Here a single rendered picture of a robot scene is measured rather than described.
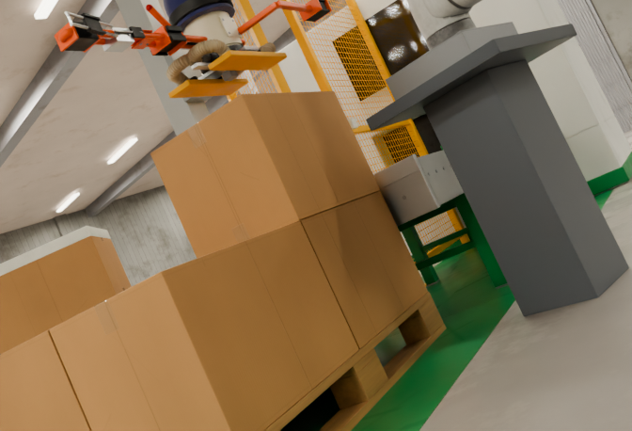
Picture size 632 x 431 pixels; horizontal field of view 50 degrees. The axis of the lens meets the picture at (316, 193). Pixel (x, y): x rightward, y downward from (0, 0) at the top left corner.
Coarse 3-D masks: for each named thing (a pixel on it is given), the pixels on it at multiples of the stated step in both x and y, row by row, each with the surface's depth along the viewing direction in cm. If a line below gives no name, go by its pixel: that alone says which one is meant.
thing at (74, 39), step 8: (80, 32) 179; (88, 32) 181; (56, 40) 181; (72, 40) 178; (80, 40) 179; (88, 40) 182; (96, 40) 184; (64, 48) 180; (72, 48) 182; (80, 48) 184; (88, 48) 186
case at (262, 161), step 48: (240, 96) 195; (288, 96) 217; (336, 96) 246; (192, 144) 206; (240, 144) 198; (288, 144) 204; (336, 144) 230; (192, 192) 209; (240, 192) 200; (288, 192) 193; (336, 192) 216; (192, 240) 211; (240, 240) 203
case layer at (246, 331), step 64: (256, 256) 169; (320, 256) 194; (384, 256) 226; (128, 320) 147; (192, 320) 142; (256, 320) 159; (320, 320) 180; (384, 320) 208; (0, 384) 171; (64, 384) 160; (128, 384) 150; (192, 384) 141; (256, 384) 150
